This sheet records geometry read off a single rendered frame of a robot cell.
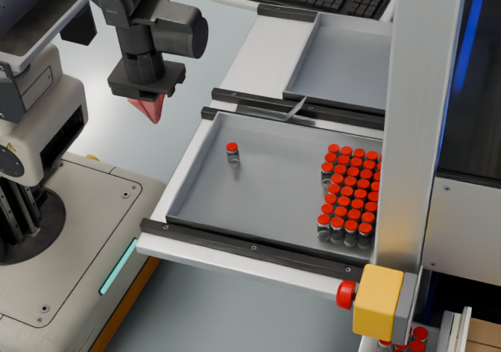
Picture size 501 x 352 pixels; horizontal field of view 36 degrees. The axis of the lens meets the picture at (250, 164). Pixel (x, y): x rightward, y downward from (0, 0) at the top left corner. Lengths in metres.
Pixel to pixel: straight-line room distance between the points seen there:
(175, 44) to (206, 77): 1.89
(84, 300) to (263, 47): 0.81
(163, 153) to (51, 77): 1.01
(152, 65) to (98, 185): 1.16
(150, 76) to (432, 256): 0.47
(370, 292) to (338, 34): 0.76
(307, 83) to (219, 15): 1.72
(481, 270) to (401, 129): 0.26
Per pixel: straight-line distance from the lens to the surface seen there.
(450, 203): 0.98
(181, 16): 1.05
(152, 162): 2.66
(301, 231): 1.29
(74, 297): 2.03
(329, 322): 2.23
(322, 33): 1.67
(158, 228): 1.30
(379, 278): 1.06
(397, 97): 0.87
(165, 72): 1.15
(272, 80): 1.56
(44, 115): 1.70
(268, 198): 1.34
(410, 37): 0.82
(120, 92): 1.16
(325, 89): 1.53
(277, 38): 1.66
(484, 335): 1.15
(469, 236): 1.02
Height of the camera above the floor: 1.90
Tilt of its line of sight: 47 degrees down
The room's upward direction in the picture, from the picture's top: 6 degrees counter-clockwise
